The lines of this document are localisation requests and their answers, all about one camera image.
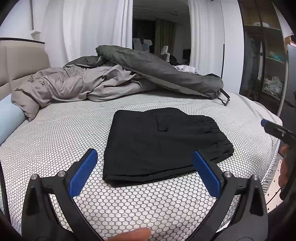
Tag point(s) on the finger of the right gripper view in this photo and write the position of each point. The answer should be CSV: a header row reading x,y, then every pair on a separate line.
x,y
263,122

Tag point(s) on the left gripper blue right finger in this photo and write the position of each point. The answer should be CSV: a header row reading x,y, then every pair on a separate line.
x,y
209,172

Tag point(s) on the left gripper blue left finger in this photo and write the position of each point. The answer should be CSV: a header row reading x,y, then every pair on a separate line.
x,y
79,172

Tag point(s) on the black pants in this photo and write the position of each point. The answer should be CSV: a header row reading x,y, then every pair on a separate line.
x,y
155,145

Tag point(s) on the person's right hand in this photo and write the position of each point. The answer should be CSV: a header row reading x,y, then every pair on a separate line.
x,y
283,178

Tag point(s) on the person's left hand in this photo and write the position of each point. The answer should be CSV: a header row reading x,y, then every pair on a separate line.
x,y
141,234

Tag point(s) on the white honeycomb mattress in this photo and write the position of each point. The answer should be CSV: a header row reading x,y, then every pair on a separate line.
x,y
61,133

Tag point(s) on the glass door wardrobe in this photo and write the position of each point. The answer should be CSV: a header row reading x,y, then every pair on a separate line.
x,y
264,77

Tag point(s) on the light grey crumpled blanket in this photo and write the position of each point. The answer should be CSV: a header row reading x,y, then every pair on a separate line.
x,y
75,83

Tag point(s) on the light blue bolster pillow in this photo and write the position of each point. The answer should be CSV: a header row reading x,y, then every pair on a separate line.
x,y
11,118

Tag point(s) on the dark grey duvet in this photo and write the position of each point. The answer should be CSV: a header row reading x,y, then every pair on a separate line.
x,y
155,70

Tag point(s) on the white curtain right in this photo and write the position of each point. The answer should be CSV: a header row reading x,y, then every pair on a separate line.
x,y
207,36

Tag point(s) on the white curtain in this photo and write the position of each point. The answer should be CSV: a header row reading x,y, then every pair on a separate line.
x,y
207,36
73,29

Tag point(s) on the white chair in background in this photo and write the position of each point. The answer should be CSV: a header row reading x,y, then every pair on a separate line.
x,y
165,55

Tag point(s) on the beige upholstered headboard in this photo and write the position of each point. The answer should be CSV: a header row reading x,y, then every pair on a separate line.
x,y
20,58

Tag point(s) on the white curtain left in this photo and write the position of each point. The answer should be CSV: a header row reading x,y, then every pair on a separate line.
x,y
73,29

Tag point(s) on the black rectangular strap buckle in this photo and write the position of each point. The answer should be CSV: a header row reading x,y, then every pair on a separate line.
x,y
223,96

